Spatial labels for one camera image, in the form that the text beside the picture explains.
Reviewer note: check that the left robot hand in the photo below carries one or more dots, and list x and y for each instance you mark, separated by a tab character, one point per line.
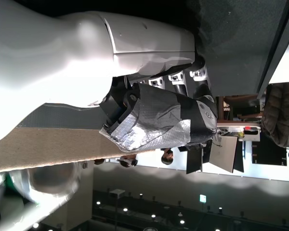
50	60

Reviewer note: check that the brown cardboard box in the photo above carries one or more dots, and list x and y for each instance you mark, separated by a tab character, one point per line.
62	146

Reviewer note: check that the white box with red label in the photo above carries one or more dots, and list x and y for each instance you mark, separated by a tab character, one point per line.
251	133

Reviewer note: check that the person with dark hair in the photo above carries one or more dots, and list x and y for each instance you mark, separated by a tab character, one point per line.
99	161

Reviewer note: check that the person with face mask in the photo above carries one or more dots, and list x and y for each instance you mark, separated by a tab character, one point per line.
128	161

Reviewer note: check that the white ceiling projector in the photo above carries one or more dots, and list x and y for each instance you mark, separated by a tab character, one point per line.
116	193

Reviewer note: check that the person in blue shirt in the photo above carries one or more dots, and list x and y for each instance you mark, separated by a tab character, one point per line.
167	158

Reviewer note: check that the black monitor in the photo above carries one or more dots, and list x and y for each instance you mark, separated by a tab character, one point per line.
195	158

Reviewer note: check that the brown wooden table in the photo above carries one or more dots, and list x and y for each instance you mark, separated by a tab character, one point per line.
238	115

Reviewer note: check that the white sheet on stand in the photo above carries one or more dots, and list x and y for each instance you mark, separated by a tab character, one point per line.
222	154

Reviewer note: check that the green exit sign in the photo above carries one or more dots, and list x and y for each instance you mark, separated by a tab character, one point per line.
202	198

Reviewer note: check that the dark puffer jacket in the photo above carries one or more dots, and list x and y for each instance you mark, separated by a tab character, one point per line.
279	115

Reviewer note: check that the black cabinet panel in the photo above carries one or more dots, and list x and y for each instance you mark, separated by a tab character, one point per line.
269	154

